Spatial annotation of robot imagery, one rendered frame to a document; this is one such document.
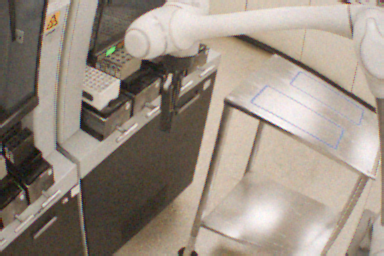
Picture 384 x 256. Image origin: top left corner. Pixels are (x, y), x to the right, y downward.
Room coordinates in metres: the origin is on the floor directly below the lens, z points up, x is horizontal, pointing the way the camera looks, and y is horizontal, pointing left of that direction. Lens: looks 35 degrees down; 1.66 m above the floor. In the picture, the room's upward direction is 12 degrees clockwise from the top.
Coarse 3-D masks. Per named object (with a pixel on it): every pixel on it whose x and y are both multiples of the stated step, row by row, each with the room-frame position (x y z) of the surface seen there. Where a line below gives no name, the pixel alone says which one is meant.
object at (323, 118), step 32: (288, 64) 1.71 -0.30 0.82; (256, 96) 1.41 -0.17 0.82; (288, 96) 1.47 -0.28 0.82; (320, 96) 1.54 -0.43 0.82; (224, 128) 1.36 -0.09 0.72; (288, 128) 1.28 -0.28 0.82; (320, 128) 1.33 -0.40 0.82; (352, 128) 1.39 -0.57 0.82; (352, 160) 1.19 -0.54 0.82; (256, 192) 1.60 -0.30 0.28; (288, 192) 1.63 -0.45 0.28; (352, 192) 1.52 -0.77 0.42; (224, 224) 1.39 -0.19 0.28; (256, 224) 1.41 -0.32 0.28; (288, 224) 1.42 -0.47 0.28; (320, 224) 1.43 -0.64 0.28
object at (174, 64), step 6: (168, 54) 1.15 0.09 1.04; (162, 60) 1.16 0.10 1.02; (168, 60) 1.14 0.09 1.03; (174, 60) 1.14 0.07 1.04; (180, 60) 1.14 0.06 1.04; (186, 60) 1.14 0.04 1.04; (192, 60) 1.16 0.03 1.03; (168, 66) 1.14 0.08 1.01; (174, 66) 1.14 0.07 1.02; (180, 66) 1.14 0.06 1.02; (186, 66) 1.15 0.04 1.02; (168, 72) 1.14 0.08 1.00; (174, 72) 1.14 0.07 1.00; (174, 78) 1.14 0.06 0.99; (174, 84) 1.15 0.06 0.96
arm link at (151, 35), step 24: (144, 24) 0.97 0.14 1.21; (168, 24) 0.98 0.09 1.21; (192, 24) 0.98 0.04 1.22; (216, 24) 0.98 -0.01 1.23; (240, 24) 0.99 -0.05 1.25; (264, 24) 1.00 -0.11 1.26; (288, 24) 1.02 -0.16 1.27; (312, 24) 1.03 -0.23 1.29; (336, 24) 1.00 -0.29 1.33; (144, 48) 0.94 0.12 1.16; (168, 48) 0.97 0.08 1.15
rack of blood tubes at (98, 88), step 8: (88, 72) 1.30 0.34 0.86; (96, 72) 1.31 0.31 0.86; (88, 80) 1.26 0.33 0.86; (96, 80) 1.26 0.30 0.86; (104, 80) 1.27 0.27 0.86; (112, 80) 1.28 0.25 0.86; (88, 88) 1.21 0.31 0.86; (96, 88) 1.22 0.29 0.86; (104, 88) 1.23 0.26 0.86; (112, 88) 1.24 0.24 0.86; (88, 96) 1.25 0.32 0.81; (96, 96) 1.19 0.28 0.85; (104, 96) 1.21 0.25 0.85; (112, 96) 1.25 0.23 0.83; (96, 104) 1.19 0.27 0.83; (104, 104) 1.21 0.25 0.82
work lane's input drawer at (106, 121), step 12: (120, 96) 1.27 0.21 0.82; (84, 108) 1.20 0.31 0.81; (96, 108) 1.19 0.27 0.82; (108, 108) 1.20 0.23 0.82; (120, 108) 1.23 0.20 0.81; (84, 120) 1.19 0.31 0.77; (96, 120) 1.17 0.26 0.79; (108, 120) 1.17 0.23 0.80; (120, 120) 1.24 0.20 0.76; (108, 132) 1.18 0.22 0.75
